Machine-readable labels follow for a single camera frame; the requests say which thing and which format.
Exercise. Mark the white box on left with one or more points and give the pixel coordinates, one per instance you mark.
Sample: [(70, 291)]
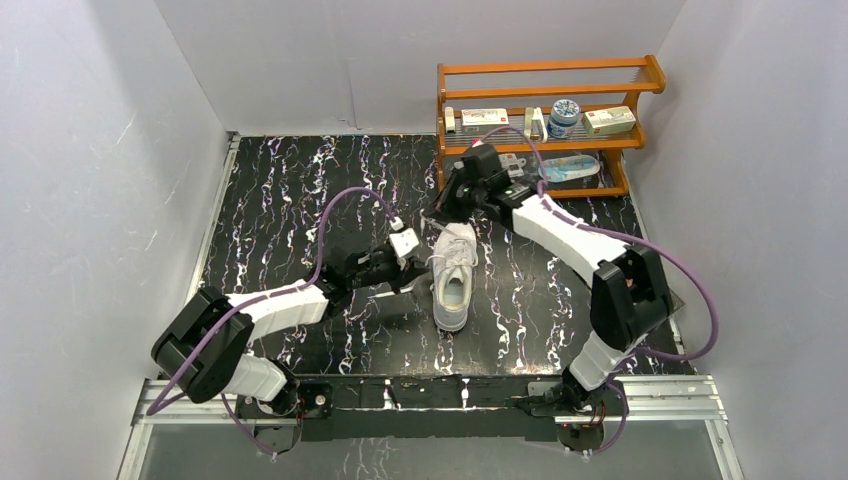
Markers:
[(480, 121)]

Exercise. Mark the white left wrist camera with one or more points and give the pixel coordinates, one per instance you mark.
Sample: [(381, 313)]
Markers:
[(404, 243)]

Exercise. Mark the white sneaker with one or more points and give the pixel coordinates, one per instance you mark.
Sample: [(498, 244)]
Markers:
[(450, 311)]

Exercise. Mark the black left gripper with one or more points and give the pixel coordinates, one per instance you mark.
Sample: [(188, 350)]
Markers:
[(399, 271)]

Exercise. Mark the blue white round jar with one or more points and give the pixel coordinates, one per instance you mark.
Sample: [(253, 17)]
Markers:
[(563, 118)]

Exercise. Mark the aluminium rail frame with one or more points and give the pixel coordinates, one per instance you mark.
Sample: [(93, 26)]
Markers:
[(650, 397)]

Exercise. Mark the beige clip item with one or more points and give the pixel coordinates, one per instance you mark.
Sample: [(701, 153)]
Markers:
[(535, 127)]

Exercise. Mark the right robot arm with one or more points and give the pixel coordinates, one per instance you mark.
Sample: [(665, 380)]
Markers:
[(630, 296)]

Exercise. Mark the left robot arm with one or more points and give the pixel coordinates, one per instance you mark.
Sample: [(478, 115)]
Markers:
[(204, 347)]

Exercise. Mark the orange wooden shelf rack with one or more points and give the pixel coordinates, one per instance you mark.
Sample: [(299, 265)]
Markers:
[(593, 83)]

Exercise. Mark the white shoelace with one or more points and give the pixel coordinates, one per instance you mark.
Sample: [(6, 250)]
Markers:
[(452, 261)]

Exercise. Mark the white flat packet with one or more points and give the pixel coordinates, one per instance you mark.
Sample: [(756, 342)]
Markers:
[(514, 165)]

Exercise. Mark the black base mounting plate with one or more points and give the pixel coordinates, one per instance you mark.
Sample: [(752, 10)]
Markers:
[(536, 408)]

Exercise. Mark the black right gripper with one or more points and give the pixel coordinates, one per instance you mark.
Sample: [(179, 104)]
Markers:
[(443, 207)]

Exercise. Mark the white box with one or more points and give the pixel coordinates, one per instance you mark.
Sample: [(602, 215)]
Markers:
[(480, 121), (609, 121)]

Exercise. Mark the blue oval package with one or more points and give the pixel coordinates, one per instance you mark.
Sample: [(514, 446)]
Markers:
[(568, 168)]

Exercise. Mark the white box on right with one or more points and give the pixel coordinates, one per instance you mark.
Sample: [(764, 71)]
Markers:
[(609, 121)]

